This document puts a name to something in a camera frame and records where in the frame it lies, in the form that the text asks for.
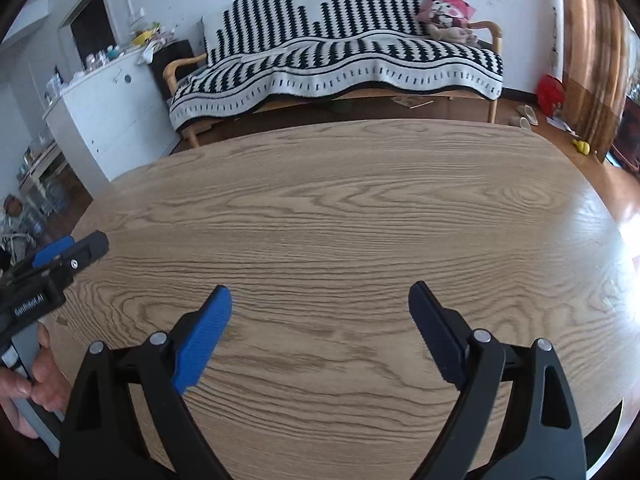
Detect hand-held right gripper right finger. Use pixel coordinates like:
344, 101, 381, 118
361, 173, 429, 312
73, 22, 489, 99
407, 281, 586, 480

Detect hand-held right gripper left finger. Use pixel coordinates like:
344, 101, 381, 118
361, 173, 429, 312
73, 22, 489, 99
59, 284, 233, 480

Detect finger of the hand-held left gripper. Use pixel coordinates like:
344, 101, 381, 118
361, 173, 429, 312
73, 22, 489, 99
31, 236, 77, 267
47, 230, 110, 282

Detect person's left hand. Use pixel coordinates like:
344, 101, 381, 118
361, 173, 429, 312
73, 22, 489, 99
0, 323, 73, 441

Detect large clear water bottle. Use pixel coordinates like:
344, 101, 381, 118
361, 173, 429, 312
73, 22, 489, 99
42, 180, 71, 216

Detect white low shelf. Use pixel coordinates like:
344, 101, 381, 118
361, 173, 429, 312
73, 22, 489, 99
17, 142, 68, 211

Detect white cabinet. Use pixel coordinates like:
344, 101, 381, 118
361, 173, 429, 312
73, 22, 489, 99
42, 52, 183, 183

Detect pile of small bottles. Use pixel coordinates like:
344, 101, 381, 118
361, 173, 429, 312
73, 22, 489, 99
82, 45, 126, 68

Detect black cabinet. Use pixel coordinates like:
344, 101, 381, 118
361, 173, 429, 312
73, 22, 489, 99
150, 40, 196, 103

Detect flat cardboard piece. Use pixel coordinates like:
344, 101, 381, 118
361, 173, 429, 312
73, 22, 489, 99
390, 95, 435, 110

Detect red bag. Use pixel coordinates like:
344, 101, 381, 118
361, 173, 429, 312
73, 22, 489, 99
536, 74, 568, 113

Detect dark red plant pot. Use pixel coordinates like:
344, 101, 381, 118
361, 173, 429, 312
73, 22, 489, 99
607, 110, 640, 173

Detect brown plush toy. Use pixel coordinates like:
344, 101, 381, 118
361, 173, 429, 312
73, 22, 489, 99
432, 20, 481, 48

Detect brown patterned curtain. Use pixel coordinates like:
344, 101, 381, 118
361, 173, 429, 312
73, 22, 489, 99
555, 0, 640, 156

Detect pink cartoon cushion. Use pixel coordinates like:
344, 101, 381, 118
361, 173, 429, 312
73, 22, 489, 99
419, 0, 477, 26

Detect wooden frame sofa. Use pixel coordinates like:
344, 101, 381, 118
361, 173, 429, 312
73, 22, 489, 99
162, 0, 503, 148

